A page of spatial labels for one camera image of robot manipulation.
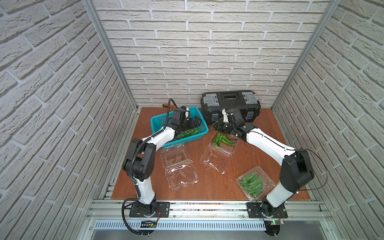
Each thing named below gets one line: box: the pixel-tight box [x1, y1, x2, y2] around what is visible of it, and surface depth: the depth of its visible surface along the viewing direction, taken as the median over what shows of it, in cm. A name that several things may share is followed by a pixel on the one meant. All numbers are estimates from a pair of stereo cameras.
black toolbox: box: [200, 90, 262, 125], surface depth 102 cm
